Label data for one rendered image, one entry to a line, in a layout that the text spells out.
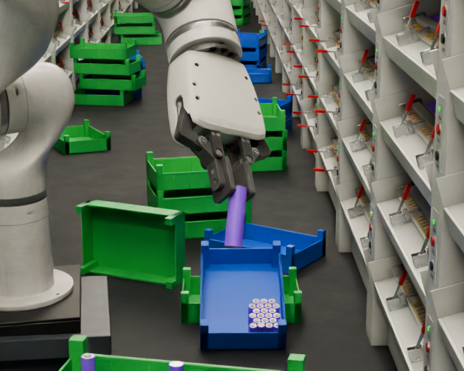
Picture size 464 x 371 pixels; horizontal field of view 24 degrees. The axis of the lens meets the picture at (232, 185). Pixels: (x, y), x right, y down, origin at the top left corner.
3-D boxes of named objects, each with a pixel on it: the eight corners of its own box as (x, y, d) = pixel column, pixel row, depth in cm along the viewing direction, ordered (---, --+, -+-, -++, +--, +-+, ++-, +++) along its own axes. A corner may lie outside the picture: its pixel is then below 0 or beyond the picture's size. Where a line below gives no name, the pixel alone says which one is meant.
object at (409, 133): (437, 216, 182) (418, 140, 179) (384, 140, 241) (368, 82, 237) (554, 184, 181) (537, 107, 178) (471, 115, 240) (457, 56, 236)
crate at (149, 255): (93, 266, 309) (77, 274, 302) (90, 198, 304) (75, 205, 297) (185, 280, 297) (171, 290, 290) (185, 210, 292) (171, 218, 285)
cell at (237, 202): (225, 245, 110) (230, 182, 111) (223, 246, 112) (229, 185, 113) (242, 246, 110) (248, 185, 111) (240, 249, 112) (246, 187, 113)
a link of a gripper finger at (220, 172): (208, 151, 116) (219, 205, 112) (184, 146, 114) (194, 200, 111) (225, 136, 114) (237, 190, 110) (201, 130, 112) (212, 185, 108)
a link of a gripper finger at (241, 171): (245, 159, 118) (257, 212, 115) (222, 154, 117) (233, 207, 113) (262, 144, 116) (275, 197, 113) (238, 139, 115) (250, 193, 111)
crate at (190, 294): (180, 324, 266) (180, 294, 264) (183, 295, 286) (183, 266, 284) (301, 323, 267) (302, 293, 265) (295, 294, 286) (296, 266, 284)
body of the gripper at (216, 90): (223, 85, 126) (241, 166, 121) (149, 66, 120) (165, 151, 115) (261, 48, 121) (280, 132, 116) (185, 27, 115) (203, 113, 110)
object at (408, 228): (432, 321, 187) (413, 249, 184) (381, 221, 246) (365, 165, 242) (546, 290, 186) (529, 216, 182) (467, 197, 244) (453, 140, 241)
